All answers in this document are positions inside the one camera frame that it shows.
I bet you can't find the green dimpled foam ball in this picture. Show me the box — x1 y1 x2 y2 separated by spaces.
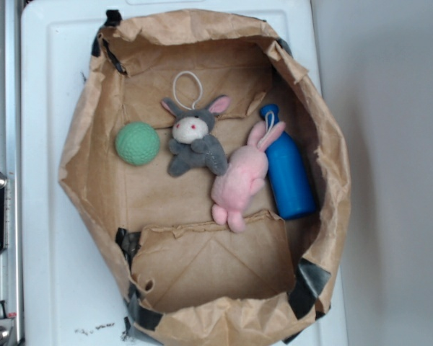
115 122 160 166

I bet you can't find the pink plush bunny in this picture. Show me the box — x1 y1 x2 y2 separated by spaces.
211 121 286 233

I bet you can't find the blue plastic bottle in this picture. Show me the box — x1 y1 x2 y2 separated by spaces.
260 104 317 220

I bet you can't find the brown paper bag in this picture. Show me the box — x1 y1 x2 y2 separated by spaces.
59 9 351 345

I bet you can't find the white plastic table panel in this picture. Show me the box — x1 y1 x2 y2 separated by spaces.
20 0 349 346

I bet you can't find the grey plush bunny keychain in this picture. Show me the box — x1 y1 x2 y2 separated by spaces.
160 71 233 178

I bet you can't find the aluminium frame rail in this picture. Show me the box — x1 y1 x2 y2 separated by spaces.
0 1 25 345

